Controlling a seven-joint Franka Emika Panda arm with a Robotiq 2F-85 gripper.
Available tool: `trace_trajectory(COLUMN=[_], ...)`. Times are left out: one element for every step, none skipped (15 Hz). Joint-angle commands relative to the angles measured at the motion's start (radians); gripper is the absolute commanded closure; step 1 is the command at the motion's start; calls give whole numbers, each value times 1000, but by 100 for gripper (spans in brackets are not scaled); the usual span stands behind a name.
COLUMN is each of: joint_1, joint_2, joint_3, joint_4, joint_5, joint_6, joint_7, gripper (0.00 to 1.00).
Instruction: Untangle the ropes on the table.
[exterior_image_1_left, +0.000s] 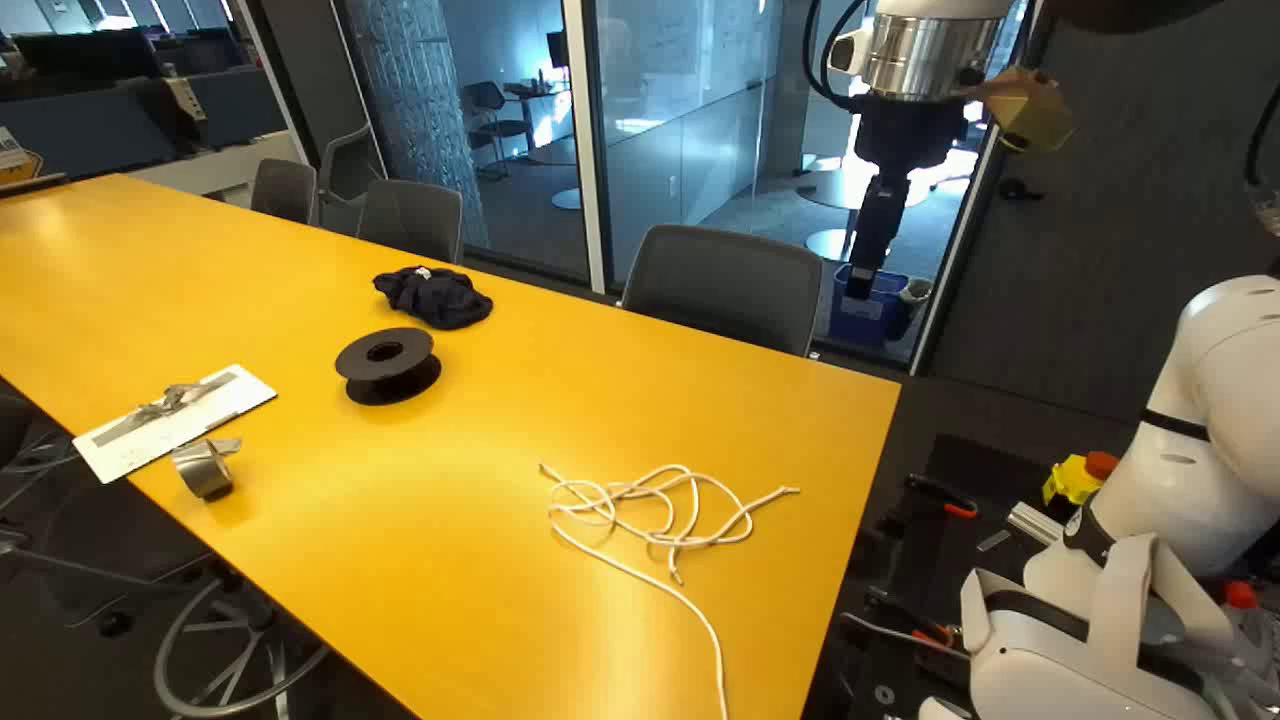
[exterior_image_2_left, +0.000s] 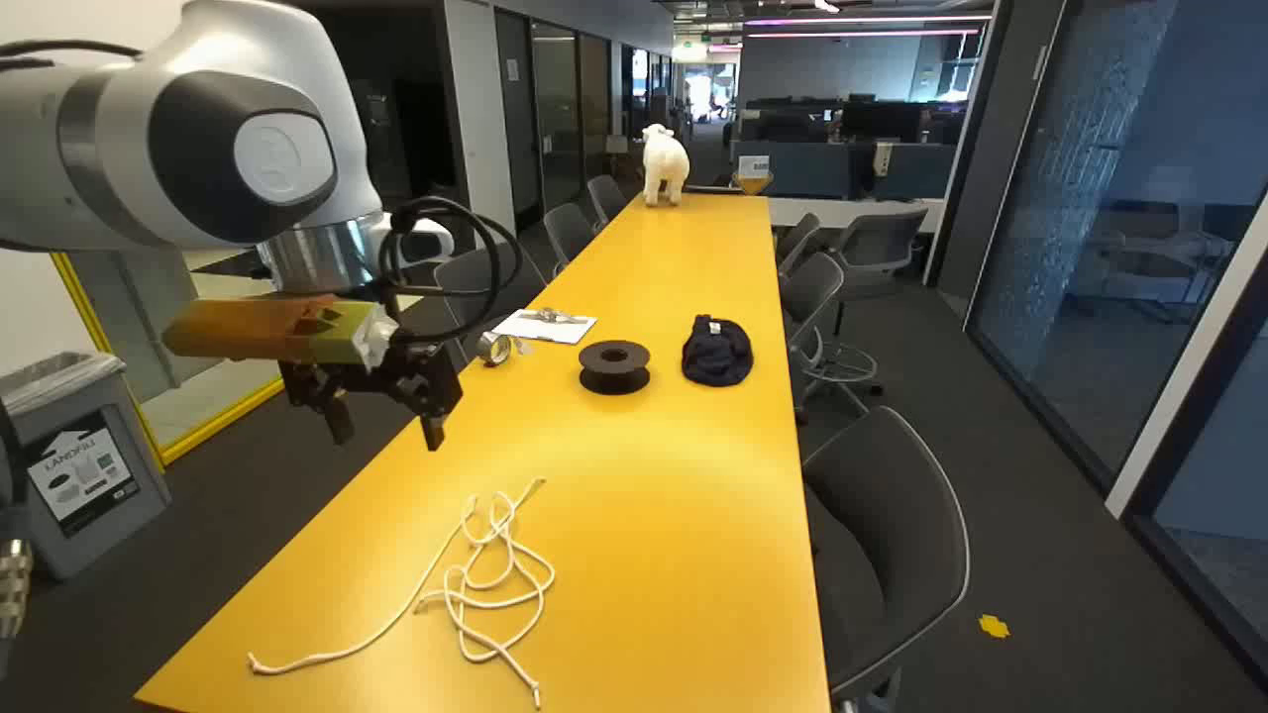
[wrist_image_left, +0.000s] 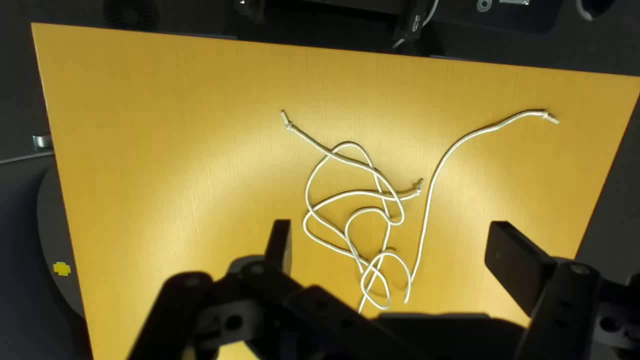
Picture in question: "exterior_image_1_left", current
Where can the white paper sheet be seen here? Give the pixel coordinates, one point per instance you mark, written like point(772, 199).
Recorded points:
point(170, 422)

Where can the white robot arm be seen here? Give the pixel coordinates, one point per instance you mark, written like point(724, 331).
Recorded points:
point(919, 67)

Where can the grey office chair near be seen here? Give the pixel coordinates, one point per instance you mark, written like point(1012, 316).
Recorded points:
point(724, 280)

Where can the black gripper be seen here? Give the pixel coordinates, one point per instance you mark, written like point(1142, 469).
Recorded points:
point(892, 139)

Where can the grey office chair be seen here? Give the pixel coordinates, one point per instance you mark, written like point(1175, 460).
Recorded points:
point(724, 280)
point(419, 216)
point(287, 191)

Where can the black cloth bundle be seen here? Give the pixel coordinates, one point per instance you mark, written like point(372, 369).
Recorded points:
point(436, 297)

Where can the black filament spool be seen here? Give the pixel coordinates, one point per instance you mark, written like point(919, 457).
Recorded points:
point(388, 365)

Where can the grey office chair middle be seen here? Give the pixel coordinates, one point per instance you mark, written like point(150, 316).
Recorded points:
point(419, 216)

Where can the grey office chair far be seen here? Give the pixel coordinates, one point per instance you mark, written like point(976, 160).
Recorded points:
point(287, 191)

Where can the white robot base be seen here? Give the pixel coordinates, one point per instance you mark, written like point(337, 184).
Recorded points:
point(1119, 613)

